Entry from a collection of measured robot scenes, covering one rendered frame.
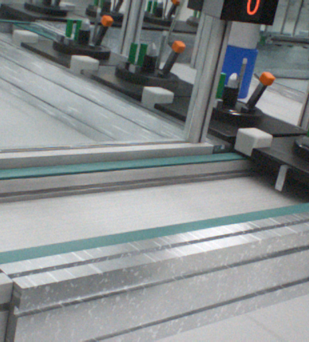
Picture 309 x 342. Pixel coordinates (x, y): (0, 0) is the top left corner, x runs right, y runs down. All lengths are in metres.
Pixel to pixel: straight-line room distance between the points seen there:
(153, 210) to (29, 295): 0.37
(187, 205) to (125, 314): 0.33
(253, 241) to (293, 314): 0.13
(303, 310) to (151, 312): 0.25
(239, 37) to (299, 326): 1.34
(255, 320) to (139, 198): 0.25
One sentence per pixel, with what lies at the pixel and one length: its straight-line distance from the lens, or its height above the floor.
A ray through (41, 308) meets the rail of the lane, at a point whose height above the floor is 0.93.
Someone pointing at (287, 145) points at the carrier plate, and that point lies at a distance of 1.27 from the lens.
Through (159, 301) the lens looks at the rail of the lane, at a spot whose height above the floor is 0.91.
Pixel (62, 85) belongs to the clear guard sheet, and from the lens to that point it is 0.99.
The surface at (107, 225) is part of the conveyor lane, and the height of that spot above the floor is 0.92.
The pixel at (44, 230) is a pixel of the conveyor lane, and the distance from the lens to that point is 0.86.
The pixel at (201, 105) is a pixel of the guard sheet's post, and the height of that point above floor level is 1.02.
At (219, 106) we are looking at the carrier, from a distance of 1.34.
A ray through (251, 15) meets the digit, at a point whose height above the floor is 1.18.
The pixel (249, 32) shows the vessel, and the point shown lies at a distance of 2.13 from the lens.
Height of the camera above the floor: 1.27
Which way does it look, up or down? 18 degrees down
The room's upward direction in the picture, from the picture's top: 12 degrees clockwise
